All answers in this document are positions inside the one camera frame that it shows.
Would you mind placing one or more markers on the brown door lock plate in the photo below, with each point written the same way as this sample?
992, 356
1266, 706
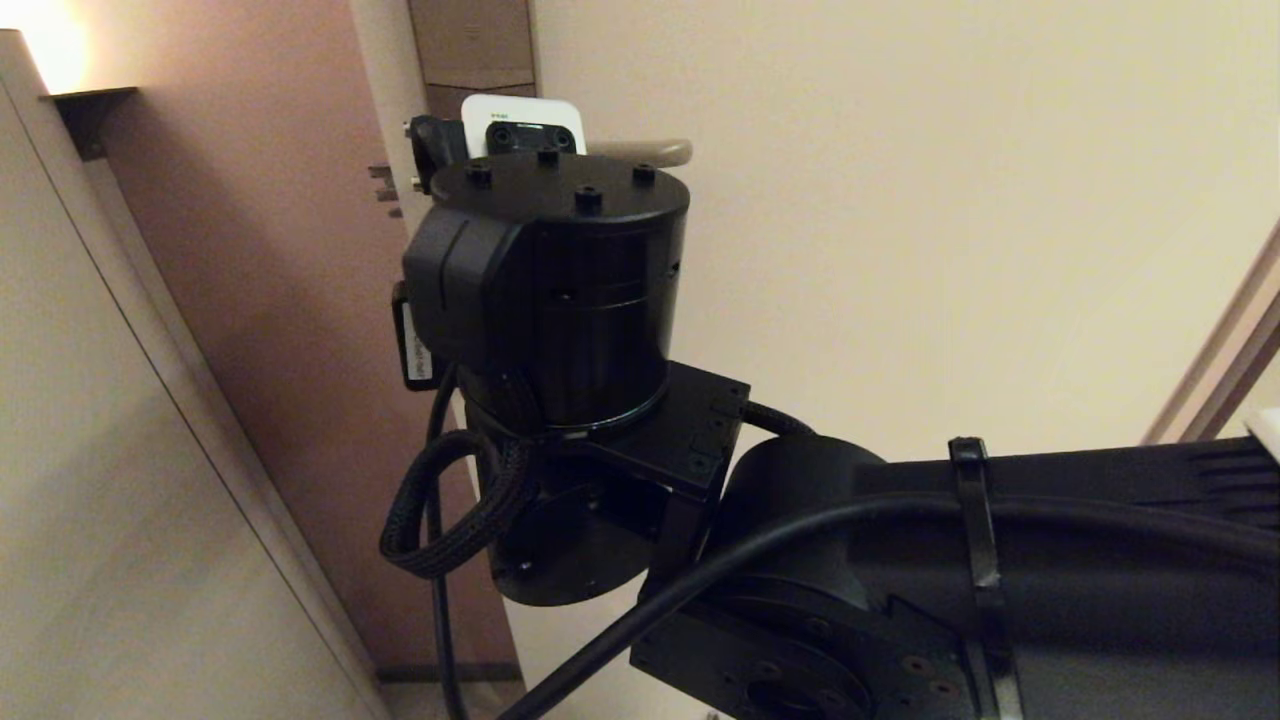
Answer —
470, 40

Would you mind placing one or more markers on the black wall lamp bracket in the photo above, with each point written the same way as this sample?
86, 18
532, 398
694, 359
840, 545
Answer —
90, 115

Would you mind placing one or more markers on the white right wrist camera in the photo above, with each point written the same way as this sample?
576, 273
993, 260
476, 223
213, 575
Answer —
520, 120

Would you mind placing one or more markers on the white door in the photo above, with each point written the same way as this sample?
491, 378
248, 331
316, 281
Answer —
900, 200

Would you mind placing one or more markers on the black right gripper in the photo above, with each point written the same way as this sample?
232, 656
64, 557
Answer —
412, 345

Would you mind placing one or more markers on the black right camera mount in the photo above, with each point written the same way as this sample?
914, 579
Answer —
440, 145

